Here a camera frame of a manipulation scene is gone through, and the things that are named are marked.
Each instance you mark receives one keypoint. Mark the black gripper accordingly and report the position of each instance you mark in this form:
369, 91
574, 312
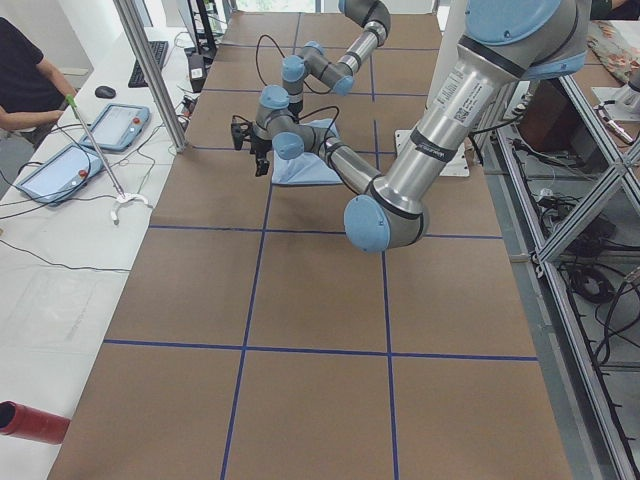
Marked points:
259, 150
298, 105

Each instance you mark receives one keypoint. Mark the third robot base arm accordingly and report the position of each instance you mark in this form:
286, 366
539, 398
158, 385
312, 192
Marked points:
622, 103

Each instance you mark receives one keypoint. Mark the teach pendant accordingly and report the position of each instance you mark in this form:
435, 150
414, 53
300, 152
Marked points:
61, 176
118, 125

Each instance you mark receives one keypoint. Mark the reacher grabber stick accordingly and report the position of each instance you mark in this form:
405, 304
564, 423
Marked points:
122, 197

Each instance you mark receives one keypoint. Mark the aluminium frame post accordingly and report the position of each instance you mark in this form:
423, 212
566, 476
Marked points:
136, 35

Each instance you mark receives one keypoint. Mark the near teach pendant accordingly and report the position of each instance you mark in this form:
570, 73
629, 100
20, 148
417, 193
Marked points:
61, 176

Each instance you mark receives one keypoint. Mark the aluminium frame rails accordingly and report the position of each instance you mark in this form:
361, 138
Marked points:
565, 181

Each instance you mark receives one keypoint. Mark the seated person in black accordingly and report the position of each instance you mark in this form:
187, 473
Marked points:
34, 92

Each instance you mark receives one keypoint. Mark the far teach pendant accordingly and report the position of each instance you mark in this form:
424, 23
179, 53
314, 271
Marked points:
118, 125

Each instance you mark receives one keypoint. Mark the red bottle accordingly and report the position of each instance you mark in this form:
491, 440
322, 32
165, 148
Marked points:
28, 423

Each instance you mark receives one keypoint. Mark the light blue t-shirt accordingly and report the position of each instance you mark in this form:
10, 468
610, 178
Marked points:
293, 167

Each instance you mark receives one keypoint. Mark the floral cloth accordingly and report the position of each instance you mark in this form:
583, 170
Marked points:
616, 45

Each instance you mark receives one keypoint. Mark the black computer mouse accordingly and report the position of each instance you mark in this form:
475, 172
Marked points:
105, 92

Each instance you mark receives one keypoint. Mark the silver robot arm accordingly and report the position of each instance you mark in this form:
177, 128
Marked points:
503, 42
374, 19

